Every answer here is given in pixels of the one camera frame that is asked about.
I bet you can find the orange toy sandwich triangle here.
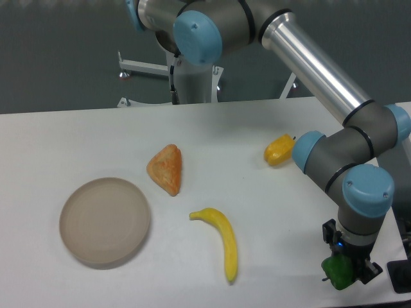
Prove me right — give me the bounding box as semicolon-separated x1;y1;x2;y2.
146;144;182;196

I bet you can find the white robot stand frame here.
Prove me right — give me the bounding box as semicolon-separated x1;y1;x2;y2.
115;50;299;108

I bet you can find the beige round plate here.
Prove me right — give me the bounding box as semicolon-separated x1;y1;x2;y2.
59;177;151;270

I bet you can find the yellow toy pepper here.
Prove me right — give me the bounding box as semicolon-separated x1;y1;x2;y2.
263;134;295;166

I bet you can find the green toy pepper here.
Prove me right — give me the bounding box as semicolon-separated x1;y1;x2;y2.
321;254;354;291

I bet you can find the black device at edge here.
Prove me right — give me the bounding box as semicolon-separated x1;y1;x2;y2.
387;260;410;294

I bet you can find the black cable on stand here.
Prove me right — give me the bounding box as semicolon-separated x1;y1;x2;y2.
169;53;181;105

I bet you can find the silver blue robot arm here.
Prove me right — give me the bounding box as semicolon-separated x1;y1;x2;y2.
125;1;410;290

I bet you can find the yellow toy banana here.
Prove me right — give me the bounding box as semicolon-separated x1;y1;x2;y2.
189;207;238;284

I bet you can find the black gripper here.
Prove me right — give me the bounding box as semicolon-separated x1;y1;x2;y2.
322;219;383;285

